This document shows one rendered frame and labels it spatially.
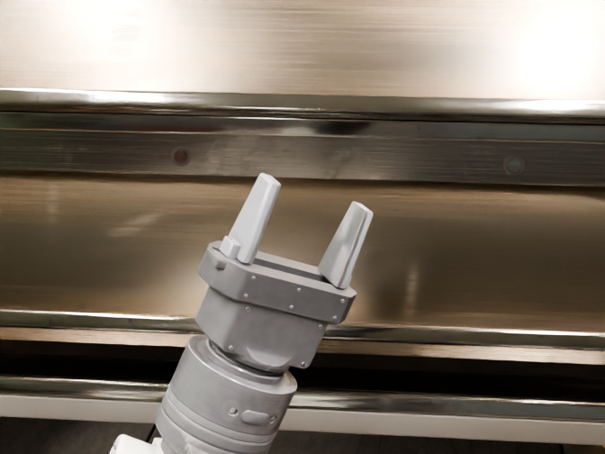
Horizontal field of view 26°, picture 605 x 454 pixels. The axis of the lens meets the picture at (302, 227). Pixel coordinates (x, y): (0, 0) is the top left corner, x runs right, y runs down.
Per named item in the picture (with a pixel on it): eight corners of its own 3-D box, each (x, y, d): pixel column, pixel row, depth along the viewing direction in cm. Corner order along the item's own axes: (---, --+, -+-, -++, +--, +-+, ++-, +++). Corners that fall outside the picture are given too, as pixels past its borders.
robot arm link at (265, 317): (382, 313, 95) (316, 454, 98) (322, 259, 103) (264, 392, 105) (237, 276, 88) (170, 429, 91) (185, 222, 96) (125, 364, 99)
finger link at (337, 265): (349, 197, 98) (316, 271, 99) (369, 213, 95) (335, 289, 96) (365, 203, 98) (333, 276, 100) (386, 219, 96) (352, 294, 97)
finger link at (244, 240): (284, 187, 91) (250, 267, 92) (266, 171, 94) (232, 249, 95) (266, 181, 90) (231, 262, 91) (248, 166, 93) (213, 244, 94)
